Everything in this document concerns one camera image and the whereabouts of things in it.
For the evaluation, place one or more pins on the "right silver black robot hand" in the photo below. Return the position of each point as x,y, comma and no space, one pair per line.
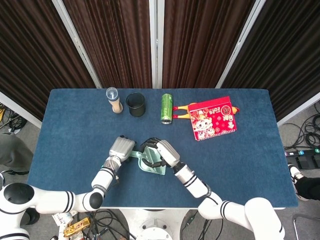
167,152

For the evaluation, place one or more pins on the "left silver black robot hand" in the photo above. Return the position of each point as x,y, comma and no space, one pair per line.
121,148

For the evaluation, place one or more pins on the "mint green plastic dustpan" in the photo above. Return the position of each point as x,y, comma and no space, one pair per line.
155,171

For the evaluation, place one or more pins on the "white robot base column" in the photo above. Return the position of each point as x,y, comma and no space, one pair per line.
155,225

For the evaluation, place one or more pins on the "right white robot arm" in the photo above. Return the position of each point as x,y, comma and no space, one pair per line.
225,207

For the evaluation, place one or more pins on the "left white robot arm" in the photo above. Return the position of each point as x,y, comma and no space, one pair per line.
62,197

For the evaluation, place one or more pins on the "clear seasoning bottle blue band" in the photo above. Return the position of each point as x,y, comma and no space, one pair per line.
116,105

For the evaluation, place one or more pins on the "yellow rubber chicken toy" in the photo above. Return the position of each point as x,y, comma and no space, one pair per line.
181,115

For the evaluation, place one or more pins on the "green drink can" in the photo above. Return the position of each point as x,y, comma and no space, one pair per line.
166,108

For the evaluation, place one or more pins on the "black mesh pen holder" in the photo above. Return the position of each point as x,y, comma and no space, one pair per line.
136,107

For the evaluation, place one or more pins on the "red spiral desk calendar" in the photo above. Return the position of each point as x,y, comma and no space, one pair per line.
212,120

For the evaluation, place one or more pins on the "blue table cloth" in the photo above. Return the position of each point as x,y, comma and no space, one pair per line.
225,170

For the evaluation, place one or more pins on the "colourful snack wrapper pile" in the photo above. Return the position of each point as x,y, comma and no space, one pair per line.
72,222

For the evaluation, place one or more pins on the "brown pleated curtain panel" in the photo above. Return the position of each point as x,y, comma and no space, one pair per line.
32,50
112,42
287,50
200,42

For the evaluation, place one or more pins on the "white shoe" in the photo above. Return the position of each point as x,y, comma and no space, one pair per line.
295,173

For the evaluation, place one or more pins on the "black foot pedal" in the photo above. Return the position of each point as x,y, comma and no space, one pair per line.
308,162

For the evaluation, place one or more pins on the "dark trouser leg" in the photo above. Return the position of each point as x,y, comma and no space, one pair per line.
310,187

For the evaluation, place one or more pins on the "white screen frame post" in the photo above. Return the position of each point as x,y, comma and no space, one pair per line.
77,45
240,45
156,45
20,110
297,110

